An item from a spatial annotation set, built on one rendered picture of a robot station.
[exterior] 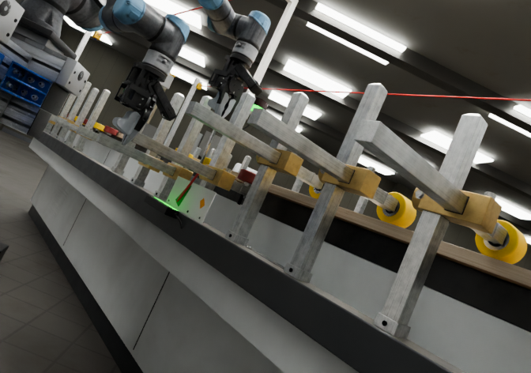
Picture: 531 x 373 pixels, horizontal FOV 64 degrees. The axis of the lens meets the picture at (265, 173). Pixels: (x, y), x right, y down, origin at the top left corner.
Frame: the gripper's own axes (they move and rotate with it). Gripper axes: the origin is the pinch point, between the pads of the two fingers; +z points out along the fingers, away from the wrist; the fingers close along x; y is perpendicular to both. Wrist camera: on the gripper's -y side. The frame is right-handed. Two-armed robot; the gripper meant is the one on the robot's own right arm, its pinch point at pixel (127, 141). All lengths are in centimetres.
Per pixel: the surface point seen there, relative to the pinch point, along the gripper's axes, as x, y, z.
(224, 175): 5.0, -28.7, -3.5
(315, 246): 48, -30, 4
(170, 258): -5.8, -30.7, 26.6
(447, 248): 67, -46, -7
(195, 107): 26.5, -0.5, -12.4
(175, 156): 1.5, -13.4, -2.2
